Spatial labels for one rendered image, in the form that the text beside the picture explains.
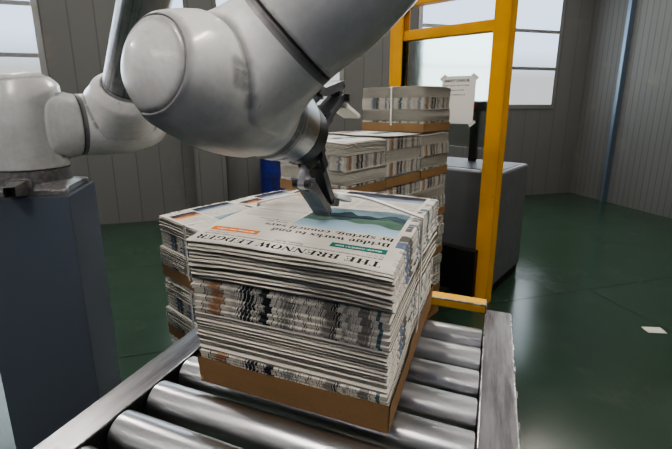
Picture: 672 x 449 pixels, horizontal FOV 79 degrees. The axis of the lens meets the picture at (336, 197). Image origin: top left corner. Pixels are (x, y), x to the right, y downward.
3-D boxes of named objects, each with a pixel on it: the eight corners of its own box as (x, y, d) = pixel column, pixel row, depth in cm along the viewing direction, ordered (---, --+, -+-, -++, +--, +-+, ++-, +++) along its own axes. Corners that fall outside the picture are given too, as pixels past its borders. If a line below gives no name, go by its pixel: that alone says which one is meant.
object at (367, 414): (256, 323, 75) (254, 302, 73) (414, 357, 64) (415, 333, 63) (198, 380, 60) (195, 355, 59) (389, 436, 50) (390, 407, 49)
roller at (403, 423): (196, 363, 71) (184, 348, 67) (483, 442, 54) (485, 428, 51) (180, 391, 67) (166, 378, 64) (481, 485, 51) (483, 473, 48)
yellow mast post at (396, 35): (383, 273, 297) (391, -2, 255) (390, 269, 303) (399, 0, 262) (394, 276, 291) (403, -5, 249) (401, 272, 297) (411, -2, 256)
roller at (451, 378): (237, 334, 82) (236, 312, 81) (485, 392, 66) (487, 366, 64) (222, 349, 78) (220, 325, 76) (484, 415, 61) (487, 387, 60)
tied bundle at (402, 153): (323, 179, 205) (323, 133, 200) (360, 172, 226) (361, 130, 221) (385, 190, 180) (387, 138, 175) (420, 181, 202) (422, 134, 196)
